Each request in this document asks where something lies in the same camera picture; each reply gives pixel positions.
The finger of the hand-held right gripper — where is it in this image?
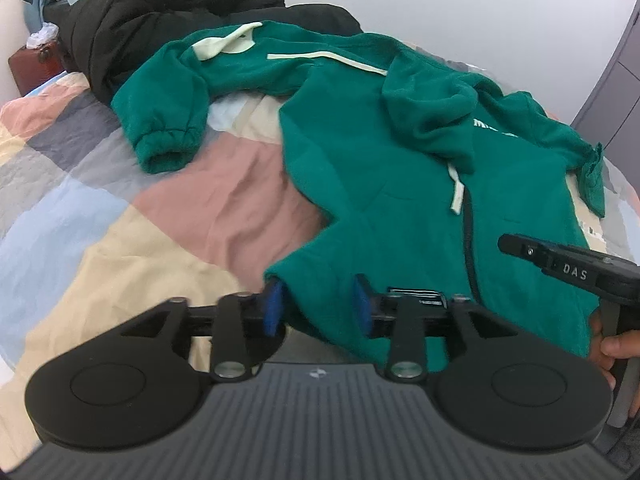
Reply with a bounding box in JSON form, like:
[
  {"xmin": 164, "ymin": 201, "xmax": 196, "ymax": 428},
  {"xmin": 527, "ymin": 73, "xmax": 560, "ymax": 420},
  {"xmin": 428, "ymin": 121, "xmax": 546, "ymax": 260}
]
[{"xmin": 498, "ymin": 233, "xmax": 556, "ymax": 274}]

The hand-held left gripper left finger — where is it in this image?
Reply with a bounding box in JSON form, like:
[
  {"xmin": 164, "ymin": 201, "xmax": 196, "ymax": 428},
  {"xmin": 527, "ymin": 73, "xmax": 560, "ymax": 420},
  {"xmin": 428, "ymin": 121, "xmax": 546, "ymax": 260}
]
[{"xmin": 119, "ymin": 281, "xmax": 286, "ymax": 382}]

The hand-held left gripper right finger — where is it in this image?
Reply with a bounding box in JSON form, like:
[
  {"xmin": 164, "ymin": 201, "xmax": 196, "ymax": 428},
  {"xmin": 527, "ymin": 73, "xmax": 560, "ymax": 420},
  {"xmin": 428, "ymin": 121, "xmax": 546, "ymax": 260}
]
[{"xmin": 351, "ymin": 273, "xmax": 522, "ymax": 382}]

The green hoodie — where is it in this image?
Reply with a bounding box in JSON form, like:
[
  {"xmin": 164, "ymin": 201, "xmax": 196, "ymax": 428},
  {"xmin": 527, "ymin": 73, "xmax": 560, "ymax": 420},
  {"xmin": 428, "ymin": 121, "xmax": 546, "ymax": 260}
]
[{"xmin": 111, "ymin": 20, "xmax": 608, "ymax": 361}]

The person's right hand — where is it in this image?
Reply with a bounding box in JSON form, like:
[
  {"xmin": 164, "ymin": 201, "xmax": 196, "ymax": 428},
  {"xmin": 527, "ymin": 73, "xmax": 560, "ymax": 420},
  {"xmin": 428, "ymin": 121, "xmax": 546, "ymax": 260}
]
[{"xmin": 588, "ymin": 307, "xmax": 640, "ymax": 387}]

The grey wardrobe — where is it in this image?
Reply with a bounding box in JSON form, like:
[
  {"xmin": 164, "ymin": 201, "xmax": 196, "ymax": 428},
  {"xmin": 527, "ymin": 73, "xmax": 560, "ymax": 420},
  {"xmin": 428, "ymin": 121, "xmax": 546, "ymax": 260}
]
[{"xmin": 570, "ymin": 0, "xmax": 640, "ymax": 191}]

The patchwork blanket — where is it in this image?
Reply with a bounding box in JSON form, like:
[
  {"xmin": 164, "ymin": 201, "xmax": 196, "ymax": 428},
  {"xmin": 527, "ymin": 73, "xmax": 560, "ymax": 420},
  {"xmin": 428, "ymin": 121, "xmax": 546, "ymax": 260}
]
[{"xmin": 0, "ymin": 40, "xmax": 640, "ymax": 396}]

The black puffer jacket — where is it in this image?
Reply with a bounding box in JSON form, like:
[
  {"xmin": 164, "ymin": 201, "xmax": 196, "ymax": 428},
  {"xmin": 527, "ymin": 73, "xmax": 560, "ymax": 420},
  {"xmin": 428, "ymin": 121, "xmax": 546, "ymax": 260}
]
[{"xmin": 42, "ymin": 0, "xmax": 363, "ymax": 106}]

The brown leather case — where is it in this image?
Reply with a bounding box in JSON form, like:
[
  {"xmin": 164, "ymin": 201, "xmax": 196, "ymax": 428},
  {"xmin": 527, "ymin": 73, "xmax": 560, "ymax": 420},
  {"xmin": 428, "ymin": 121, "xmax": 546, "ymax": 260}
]
[{"xmin": 7, "ymin": 42, "xmax": 63, "ymax": 97}]

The white plastic bag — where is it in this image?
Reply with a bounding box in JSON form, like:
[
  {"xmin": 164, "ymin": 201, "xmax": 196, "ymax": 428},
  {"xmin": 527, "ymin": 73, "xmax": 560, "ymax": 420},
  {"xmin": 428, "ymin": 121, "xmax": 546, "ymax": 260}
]
[{"xmin": 27, "ymin": 22, "xmax": 61, "ymax": 51}]

